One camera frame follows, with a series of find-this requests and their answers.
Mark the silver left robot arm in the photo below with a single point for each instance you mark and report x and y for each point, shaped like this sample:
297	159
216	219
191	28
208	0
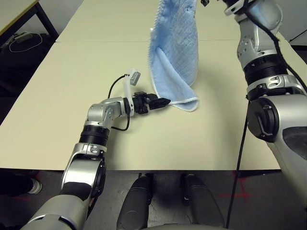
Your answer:
105	107

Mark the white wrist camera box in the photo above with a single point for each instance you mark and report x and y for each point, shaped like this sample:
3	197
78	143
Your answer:
127	88
236	10

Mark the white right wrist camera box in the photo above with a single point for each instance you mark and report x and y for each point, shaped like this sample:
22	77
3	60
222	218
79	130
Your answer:
236	10

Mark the bystander white shoe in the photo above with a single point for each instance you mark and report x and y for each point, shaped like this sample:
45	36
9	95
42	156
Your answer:
36	187

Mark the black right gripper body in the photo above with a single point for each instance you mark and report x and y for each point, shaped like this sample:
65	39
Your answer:
204	2

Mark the grey robot left leg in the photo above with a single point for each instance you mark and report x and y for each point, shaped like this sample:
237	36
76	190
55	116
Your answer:
134	203

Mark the black-framed side table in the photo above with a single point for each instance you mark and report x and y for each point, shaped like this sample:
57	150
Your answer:
45	19

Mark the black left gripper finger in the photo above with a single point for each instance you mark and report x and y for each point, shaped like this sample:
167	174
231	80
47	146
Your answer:
153	97
159	104

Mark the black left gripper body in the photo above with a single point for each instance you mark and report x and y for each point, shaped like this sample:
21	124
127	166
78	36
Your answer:
141	103

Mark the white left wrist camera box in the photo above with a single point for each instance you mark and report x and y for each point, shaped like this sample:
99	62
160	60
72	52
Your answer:
127	88

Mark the grey power strip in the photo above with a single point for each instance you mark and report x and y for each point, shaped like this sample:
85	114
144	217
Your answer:
22	37

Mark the light blue terry towel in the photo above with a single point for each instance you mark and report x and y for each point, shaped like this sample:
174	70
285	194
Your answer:
172	48

